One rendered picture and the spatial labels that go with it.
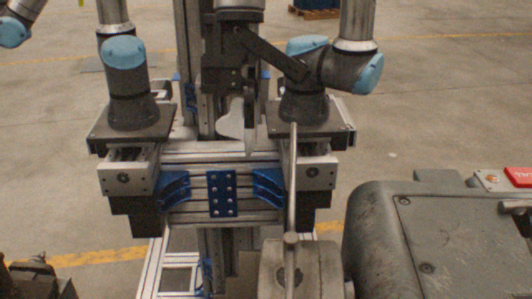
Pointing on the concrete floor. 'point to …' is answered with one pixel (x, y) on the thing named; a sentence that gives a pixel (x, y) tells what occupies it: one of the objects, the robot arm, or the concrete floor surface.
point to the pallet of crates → (316, 9)
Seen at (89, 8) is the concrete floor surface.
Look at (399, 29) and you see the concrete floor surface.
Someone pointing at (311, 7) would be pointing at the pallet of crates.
